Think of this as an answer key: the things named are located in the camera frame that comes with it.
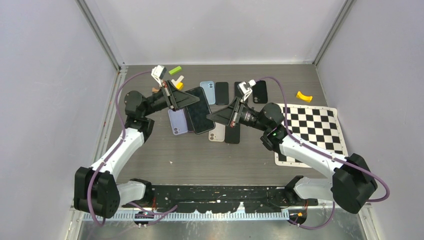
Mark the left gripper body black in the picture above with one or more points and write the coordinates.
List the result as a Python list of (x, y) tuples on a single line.
[(162, 100)]

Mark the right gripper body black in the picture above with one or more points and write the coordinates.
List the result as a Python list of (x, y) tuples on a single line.
[(244, 115)]

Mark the purple phone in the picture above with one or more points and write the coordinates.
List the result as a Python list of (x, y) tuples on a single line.
[(237, 92)]

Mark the black phone from beige case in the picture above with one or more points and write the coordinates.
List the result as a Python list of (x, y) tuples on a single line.
[(232, 134)]

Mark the black phone with dark frame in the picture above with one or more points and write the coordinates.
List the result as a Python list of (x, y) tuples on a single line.
[(221, 93)]

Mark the black phone from lilac case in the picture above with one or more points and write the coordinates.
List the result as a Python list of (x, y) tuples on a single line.
[(189, 123)]

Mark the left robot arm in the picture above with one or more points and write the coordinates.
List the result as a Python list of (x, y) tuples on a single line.
[(95, 189)]

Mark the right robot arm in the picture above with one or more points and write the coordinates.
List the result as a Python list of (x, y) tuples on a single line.
[(348, 180)]

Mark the green lego brick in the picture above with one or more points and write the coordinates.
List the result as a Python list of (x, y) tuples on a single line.
[(175, 70)]

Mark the yellow curved block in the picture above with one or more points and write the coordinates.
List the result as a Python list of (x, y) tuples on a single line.
[(305, 98)]

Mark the checkerboard mat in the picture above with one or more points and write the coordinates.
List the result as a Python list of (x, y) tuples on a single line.
[(317, 124)]

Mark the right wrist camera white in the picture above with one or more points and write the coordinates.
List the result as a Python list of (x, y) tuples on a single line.
[(246, 89)]

